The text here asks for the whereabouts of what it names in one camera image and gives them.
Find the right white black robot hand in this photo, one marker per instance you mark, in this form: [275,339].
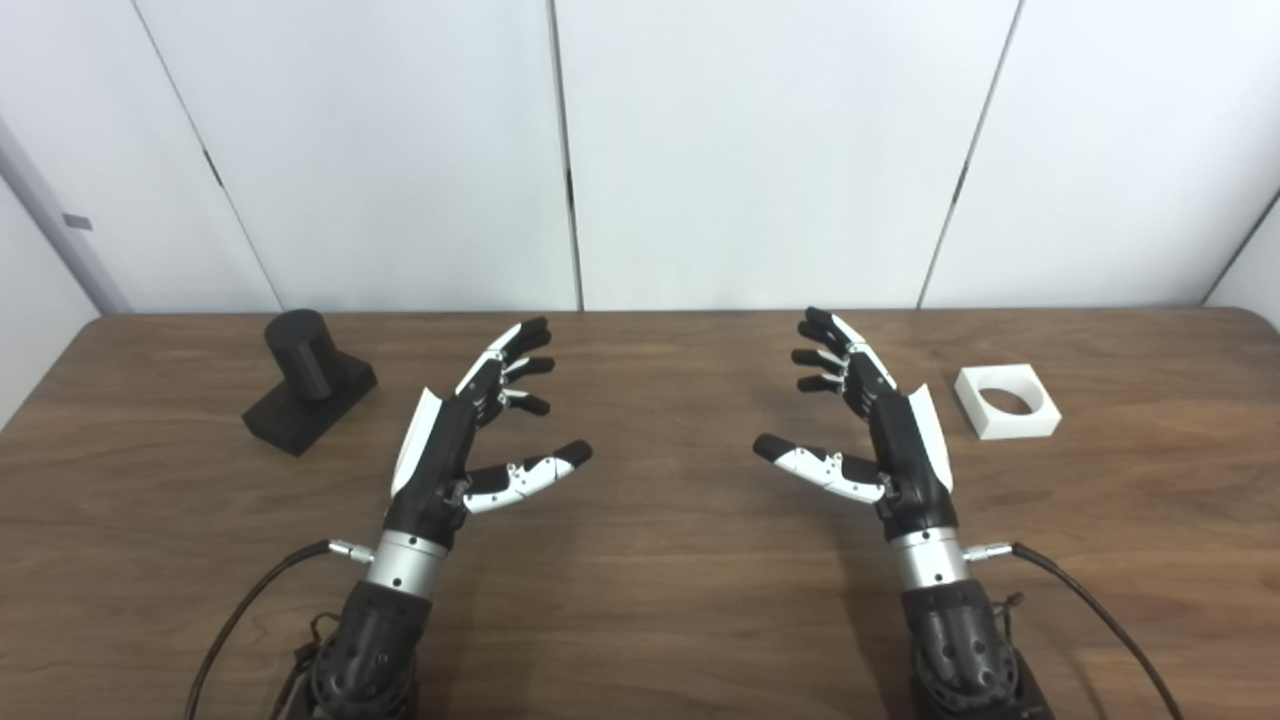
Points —
[910,460]

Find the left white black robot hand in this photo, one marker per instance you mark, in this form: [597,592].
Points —
[430,470]

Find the white square piece with hole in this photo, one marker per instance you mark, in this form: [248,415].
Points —
[1010,428]

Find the black peg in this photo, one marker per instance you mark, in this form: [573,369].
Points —
[300,350]

